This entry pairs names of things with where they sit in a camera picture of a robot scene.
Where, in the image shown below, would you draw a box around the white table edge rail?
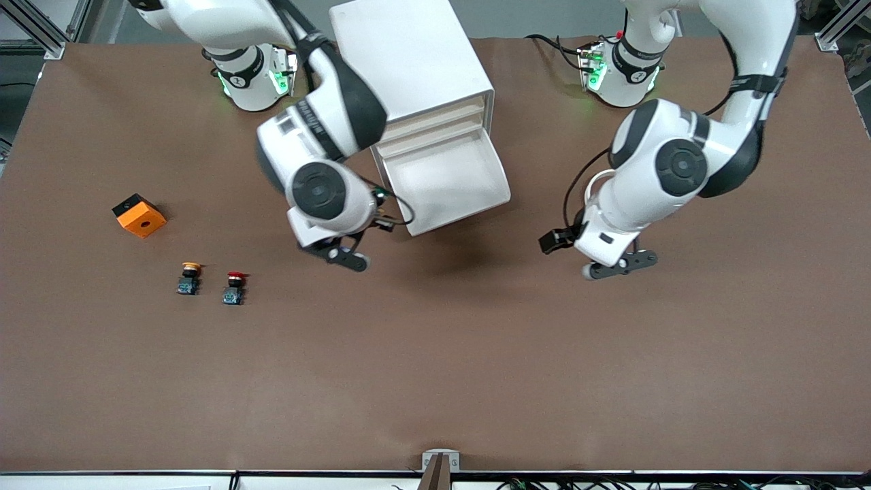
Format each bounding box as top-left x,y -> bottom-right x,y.
0,470 -> 871,490

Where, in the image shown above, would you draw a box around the white curved plastic piece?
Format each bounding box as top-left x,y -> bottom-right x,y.
584,169 -> 617,205

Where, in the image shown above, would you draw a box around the red push button switch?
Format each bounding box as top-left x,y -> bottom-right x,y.
222,271 -> 248,306

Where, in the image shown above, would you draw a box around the orange box with hole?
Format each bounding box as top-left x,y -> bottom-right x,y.
112,193 -> 167,239

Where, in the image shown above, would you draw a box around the aluminium frame profile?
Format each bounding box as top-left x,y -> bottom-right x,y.
0,0 -> 93,61
813,0 -> 871,54

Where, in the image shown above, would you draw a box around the brown vertical bar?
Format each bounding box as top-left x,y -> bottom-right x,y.
416,454 -> 455,490

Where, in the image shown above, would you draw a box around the grey metal bracket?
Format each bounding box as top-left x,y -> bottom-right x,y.
421,449 -> 461,472

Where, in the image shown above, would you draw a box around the tangled black floor cables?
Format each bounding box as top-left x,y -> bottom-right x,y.
493,475 -> 871,490

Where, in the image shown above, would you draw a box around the yellow push button switch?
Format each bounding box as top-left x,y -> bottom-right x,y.
176,261 -> 203,297

